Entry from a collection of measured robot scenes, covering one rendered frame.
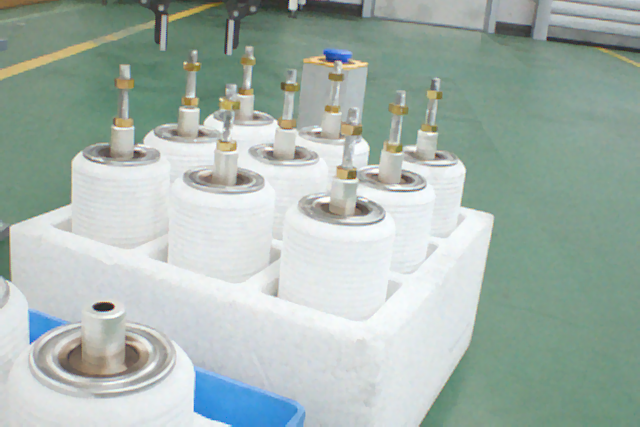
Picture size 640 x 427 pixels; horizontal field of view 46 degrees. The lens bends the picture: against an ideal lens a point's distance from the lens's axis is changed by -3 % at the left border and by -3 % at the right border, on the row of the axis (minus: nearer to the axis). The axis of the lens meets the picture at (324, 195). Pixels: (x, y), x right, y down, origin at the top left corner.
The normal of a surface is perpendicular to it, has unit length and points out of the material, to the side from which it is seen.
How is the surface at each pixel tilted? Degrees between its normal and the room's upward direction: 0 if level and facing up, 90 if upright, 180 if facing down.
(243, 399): 88
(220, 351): 90
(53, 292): 90
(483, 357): 0
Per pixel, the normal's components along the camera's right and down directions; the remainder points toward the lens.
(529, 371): 0.11, -0.94
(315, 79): -0.41, 0.24
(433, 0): -0.07, 0.30
